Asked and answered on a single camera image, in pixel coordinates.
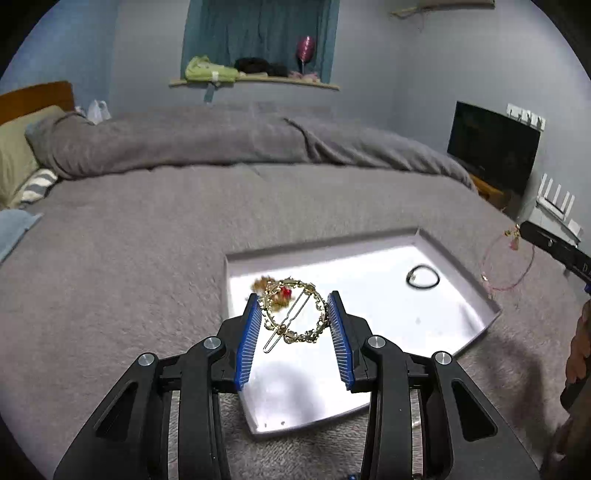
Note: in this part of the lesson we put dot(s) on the teal curtain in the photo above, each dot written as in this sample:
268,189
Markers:
258,27

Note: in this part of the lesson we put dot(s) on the grey striped pillow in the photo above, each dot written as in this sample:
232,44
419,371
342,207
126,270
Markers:
37,184

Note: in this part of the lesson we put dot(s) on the grey bed blanket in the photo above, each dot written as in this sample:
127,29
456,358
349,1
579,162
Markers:
138,277

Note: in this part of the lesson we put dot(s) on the olive green pillow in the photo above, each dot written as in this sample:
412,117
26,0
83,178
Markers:
18,152

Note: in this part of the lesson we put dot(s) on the grey duvet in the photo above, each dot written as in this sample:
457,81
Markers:
231,138

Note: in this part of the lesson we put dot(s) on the white wall hook rack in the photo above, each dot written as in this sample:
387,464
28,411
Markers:
526,117

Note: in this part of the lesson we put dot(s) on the grey cardboard tray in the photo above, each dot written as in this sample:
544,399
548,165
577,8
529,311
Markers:
392,332

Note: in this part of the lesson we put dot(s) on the gold round hair clip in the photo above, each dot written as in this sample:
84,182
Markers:
280,330

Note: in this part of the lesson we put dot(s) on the wooden headboard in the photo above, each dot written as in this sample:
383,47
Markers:
37,94

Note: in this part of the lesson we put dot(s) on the wooden window sill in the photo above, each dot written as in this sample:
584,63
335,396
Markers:
277,81

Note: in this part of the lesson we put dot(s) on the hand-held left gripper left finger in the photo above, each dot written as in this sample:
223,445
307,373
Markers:
247,344

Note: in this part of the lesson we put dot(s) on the white router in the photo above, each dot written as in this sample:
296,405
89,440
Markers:
554,214

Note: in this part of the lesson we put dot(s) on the red and gold brooch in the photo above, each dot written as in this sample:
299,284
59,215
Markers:
286,291

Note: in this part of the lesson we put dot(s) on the green cloth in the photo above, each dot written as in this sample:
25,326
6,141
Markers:
205,69

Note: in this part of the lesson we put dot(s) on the wooden television stand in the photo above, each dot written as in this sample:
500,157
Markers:
491,191

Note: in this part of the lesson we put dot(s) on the person's right hand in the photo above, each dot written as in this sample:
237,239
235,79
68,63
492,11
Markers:
581,341

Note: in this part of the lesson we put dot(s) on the pink cloth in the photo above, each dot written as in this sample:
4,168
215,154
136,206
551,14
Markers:
307,75

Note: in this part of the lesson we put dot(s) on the light blue blanket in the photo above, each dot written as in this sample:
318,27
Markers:
14,230

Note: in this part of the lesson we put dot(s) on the black cloth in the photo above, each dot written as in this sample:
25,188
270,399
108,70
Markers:
278,70
251,65

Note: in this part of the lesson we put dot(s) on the person's right forearm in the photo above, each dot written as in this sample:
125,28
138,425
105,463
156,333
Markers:
570,447

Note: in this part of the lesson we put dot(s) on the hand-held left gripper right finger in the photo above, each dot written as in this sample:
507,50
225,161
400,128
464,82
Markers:
340,344

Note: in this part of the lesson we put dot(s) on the white plastic bag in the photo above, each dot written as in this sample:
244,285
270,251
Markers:
98,112

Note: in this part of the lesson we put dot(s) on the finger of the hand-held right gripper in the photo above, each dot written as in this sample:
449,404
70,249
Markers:
554,244

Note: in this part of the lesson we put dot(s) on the black television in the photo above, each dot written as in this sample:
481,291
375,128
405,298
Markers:
494,143

